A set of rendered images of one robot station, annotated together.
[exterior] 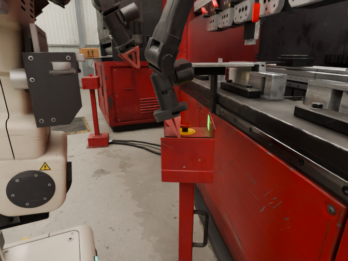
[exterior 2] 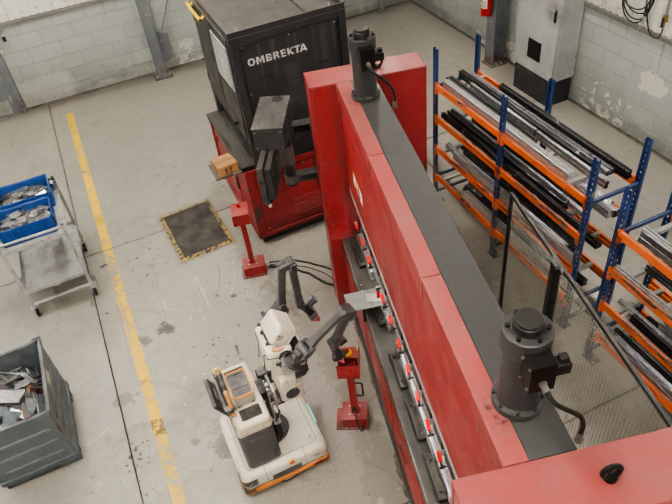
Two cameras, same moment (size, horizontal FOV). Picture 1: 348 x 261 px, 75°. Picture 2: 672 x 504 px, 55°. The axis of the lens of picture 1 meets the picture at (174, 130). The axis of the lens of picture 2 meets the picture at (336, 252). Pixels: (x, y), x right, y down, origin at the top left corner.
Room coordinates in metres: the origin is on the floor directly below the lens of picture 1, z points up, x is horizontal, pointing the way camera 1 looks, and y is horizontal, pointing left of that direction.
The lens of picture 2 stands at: (-2.20, -0.27, 4.44)
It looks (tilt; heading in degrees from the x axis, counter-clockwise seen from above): 42 degrees down; 4
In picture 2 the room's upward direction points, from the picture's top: 8 degrees counter-clockwise
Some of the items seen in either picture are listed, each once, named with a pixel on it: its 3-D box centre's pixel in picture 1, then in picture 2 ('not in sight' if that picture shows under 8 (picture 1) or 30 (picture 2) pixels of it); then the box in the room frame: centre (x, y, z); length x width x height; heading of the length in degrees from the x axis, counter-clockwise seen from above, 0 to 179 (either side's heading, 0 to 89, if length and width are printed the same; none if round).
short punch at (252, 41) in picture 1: (250, 33); not in sight; (1.09, -0.34, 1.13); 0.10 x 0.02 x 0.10; 10
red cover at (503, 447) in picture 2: not in sight; (401, 220); (0.45, -0.45, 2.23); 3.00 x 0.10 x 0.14; 10
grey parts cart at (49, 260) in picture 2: not in sight; (45, 246); (2.64, 2.94, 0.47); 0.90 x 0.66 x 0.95; 23
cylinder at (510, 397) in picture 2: not in sight; (538, 374); (-0.82, -0.82, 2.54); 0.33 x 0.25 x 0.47; 10
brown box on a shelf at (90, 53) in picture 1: (88, 53); (223, 163); (2.95, 1.05, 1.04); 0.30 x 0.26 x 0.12; 23
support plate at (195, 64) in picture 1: (217, 64); (364, 299); (1.06, -0.20, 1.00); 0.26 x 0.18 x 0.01; 100
